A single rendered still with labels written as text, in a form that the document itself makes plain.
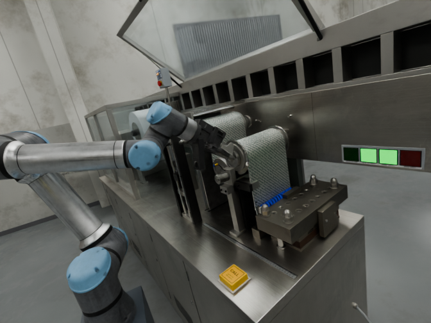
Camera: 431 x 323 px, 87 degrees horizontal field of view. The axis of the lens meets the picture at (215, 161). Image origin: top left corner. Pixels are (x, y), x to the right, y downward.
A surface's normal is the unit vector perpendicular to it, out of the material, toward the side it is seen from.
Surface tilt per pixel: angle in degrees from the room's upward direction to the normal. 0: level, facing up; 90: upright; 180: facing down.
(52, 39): 90
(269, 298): 0
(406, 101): 90
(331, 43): 90
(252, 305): 0
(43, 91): 90
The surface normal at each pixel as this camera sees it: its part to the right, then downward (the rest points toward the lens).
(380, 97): -0.79, 0.32
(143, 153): 0.14, 0.24
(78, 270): -0.18, -0.90
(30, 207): 0.39, 0.17
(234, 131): 0.59, 0.13
